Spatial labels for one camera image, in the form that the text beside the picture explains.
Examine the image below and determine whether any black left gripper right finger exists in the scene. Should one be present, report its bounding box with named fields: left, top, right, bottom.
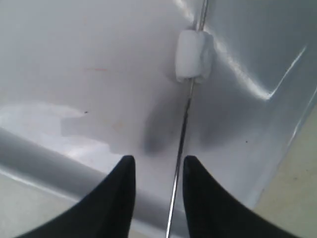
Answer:
left=183, top=156, right=317, bottom=238

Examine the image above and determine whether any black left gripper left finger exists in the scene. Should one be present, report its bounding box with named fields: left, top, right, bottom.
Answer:
left=21, top=155, right=136, bottom=238

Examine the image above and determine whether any thin metal rod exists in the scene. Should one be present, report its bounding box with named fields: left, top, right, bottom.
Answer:
left=165, top=0, right=210, bottom=238

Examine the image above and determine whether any white plastic tray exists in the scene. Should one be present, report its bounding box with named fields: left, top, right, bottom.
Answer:
left=0, top=0, right=317, bottom=238

